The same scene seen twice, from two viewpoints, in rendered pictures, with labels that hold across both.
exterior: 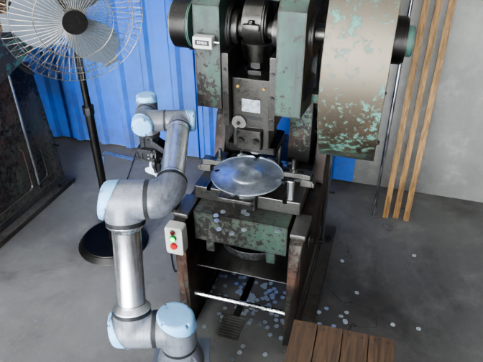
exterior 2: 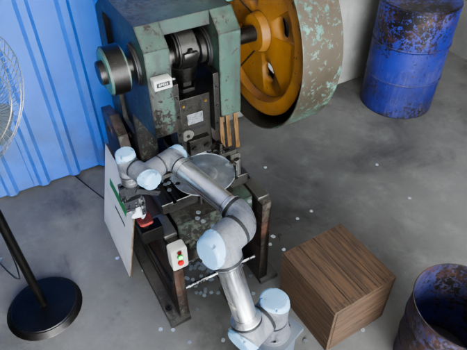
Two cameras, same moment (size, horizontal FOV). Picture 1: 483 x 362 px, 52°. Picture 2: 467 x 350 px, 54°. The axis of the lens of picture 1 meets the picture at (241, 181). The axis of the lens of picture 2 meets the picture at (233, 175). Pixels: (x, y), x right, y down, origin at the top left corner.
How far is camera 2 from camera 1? 1.15 m
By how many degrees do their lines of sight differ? 37
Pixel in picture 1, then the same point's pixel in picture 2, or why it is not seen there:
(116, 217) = (233, 258)
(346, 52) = (317, 53)
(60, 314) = not seen: outside the picture
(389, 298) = (279, 204)
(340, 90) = (315, 80)
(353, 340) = (324, 239)
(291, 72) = (231, 78)
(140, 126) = (153, 181)
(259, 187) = (223, 176)
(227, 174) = not seen: hidden behind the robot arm
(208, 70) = (162, 105)
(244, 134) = (197, 143)
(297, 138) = not seen: hidden behind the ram
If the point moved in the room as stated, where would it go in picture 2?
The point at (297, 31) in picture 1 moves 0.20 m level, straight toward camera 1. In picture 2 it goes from (234, 45) to (270, 64)
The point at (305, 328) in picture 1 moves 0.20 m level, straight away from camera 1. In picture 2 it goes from (295, 253) to (269, 228)
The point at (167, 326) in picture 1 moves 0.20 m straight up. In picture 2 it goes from (281, 309) to (284, 276)
